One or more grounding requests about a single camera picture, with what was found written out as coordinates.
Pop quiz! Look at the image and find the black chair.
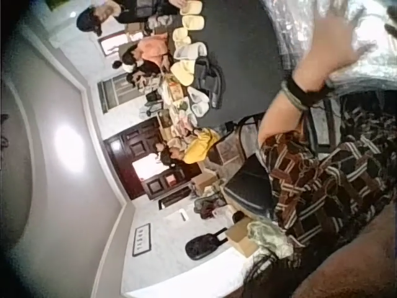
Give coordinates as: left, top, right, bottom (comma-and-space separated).
223, 151, 277, 220

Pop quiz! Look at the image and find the grey bag with dark trim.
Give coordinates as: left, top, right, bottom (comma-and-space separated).
303, 98, 342, 153

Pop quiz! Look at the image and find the green bracelet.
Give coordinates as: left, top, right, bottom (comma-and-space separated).
279, 79, 310, 112

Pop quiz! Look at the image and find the cluttered table of goods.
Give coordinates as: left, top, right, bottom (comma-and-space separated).
136, 70, 201, 147

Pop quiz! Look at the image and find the pile of clothes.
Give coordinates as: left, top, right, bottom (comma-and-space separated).
193, 191, 232, 220

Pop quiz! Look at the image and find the white slipper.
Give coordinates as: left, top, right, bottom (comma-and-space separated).
190, 101, 211, 118
172, 42, 208, 62
187, 86, 209, 106

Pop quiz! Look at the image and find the large cardboard box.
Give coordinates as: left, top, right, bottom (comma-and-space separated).
224, 216, 259, 259

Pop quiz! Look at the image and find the black wrist band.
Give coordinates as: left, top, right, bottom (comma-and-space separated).
287, 76, 336, 108

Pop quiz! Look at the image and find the black metal chair frame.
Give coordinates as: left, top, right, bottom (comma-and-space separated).
237, 112, 265, 158

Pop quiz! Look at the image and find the clear plastic sheet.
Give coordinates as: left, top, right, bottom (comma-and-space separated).
263, 0, 397, 97

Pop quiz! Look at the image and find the black framed wall picture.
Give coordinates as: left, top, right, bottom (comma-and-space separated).
132, 222, 152, 258

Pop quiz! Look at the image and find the pale yellow slipper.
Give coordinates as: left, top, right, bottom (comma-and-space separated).
172, 27, 192, 50
181, 14, 205, 32
169, 60, 197, 87
179, 0, 203, 15

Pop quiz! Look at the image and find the person's left hand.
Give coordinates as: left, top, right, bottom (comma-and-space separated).
292, 6, 378, 94

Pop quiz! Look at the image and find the dark wooden door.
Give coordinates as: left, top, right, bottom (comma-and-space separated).
104, 119, 201, 202

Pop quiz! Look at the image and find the pale green cloth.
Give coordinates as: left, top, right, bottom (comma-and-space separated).
246, 216, 294, 260

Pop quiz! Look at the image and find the small cardboard box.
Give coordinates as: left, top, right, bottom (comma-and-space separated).
190, 171, 218, 196

